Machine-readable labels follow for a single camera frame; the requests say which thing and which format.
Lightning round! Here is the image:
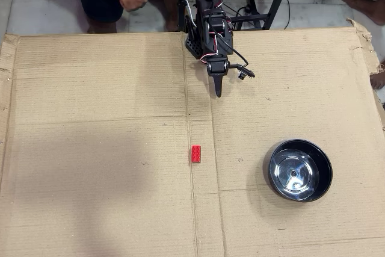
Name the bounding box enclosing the red lego block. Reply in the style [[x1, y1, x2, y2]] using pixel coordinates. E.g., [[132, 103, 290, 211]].
[[191, 144, 202, 164]]

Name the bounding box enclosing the small wrist camera board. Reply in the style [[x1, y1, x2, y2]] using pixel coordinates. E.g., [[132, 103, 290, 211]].
[[229, 62, 257, 81]]

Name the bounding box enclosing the black camera cable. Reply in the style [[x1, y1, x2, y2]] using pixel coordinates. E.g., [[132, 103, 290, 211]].
[[215, 31, 250, 66]]

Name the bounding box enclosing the bare foot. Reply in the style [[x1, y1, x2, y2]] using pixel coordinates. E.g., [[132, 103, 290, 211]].
[[340, 0, 385, 26], [369, 73, 385, 90]]

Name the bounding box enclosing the brown cardboard sheet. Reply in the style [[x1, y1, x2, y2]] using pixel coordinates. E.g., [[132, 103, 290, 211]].
[[0, 17, 385, 257]]

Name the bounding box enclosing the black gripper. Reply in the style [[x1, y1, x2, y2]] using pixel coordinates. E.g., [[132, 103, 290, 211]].
[[206, 54, 231, 99]]

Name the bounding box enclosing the black round bowl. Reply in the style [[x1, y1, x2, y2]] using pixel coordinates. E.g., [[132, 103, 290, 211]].
[[266, 138, 333, 203]]

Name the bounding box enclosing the black floor cable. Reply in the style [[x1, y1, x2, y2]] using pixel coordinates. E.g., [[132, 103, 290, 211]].
[[283, 0, 292, 30]]

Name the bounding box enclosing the black metal stand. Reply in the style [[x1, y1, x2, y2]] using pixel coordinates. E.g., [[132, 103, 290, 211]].
[[176, 0, 294, 33]]

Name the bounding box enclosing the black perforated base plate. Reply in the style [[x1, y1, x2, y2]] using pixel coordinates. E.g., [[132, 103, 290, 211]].
[[184, 14, 203, 60]]

